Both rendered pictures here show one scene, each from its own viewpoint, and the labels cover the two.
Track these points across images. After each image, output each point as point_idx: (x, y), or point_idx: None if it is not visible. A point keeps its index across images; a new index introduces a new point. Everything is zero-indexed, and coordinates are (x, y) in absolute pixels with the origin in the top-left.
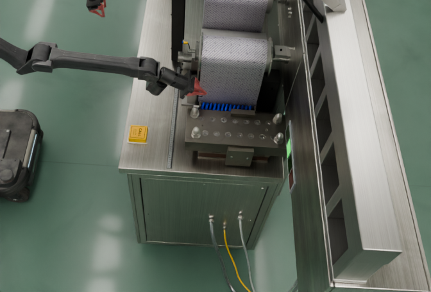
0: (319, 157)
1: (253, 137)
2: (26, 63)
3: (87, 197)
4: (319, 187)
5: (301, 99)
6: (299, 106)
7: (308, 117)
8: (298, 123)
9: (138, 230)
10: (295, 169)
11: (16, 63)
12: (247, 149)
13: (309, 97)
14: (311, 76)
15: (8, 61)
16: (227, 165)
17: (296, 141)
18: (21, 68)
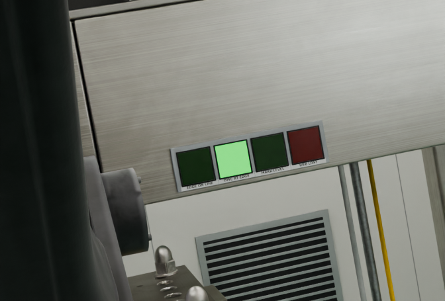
0: None
1: (171, 286)
2: (106, 229)
3: None
4: None
5: (169, 51)
6: (175, 68)
7: (228, 10)
8: (207, 84)
9: None
10: (293, 118)
11: (108, 276)
12: (208, 289)
13: (191, 1)
14: None
15: (98, 274)
16: None
17: (238, 105)
18: (132, 298)
